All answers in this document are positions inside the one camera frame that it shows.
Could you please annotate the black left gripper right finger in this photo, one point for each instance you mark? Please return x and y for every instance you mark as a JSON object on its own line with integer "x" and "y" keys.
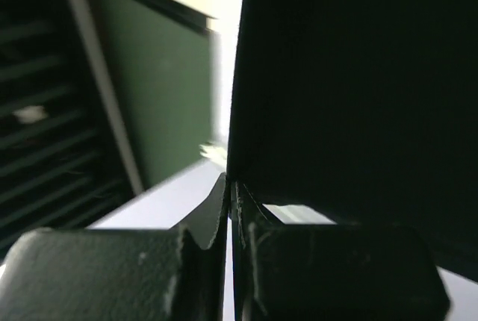
{"x": 329, "y": 272}

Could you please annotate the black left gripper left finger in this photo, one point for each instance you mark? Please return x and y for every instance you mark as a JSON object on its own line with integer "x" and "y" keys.
{"x": 121, "y": 274}

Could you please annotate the black floral print t-shirt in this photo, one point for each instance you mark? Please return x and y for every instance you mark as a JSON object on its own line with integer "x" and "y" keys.
{"x": 364, "y": 110}

